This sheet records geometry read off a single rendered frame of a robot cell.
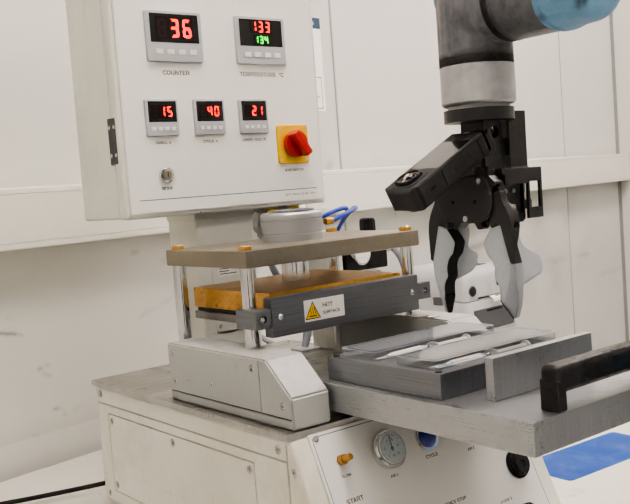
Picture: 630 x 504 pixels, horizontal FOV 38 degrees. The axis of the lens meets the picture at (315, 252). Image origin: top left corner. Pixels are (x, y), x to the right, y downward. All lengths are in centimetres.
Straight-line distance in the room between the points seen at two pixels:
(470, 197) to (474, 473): 33
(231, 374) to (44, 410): 64
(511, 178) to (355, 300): 27
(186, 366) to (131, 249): 62
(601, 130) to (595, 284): 56
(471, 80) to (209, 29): 47
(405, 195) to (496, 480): 38
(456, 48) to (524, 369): 32
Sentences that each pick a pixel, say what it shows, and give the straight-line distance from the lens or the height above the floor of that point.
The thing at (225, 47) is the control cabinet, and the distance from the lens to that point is 128.
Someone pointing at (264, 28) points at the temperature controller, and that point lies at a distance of 131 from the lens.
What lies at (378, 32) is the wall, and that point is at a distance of 231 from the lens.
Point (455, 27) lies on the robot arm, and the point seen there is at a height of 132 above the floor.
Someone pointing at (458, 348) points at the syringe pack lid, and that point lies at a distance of 92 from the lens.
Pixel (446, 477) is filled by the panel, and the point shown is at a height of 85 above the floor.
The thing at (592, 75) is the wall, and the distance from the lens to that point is 340.
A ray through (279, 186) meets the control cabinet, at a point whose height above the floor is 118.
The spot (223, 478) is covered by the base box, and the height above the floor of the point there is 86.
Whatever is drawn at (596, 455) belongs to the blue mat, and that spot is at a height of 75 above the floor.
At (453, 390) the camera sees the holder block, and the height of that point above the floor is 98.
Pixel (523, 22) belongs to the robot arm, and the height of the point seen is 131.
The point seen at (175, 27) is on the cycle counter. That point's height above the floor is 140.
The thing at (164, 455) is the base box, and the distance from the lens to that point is 117.
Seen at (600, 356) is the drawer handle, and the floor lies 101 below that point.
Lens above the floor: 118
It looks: 4 degrees down
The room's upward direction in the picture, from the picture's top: 4 degrees counter-clockwise
